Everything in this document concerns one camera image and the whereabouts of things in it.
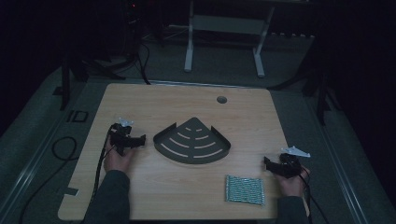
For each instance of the person's right hand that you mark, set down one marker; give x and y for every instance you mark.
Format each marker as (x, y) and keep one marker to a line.
(292, 186)

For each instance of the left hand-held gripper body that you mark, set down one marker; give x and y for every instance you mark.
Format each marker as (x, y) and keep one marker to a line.
(122, 139)

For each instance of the black tripod stand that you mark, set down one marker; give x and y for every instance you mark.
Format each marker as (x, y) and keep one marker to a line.
(74, 70)
(320, 93)

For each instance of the black metal corner shelf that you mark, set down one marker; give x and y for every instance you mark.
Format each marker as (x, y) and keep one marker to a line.
(192, 143)

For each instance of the white metal stand frame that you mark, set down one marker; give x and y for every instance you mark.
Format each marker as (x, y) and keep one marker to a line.
(224, 25)

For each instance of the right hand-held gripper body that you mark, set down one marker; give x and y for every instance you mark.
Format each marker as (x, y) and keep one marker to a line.
(288, 165)

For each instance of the person's left hand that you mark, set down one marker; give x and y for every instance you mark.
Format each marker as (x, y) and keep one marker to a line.
(115, 161)

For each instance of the dark equipment rack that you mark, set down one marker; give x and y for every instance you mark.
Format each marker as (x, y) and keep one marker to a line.
(130, 28)

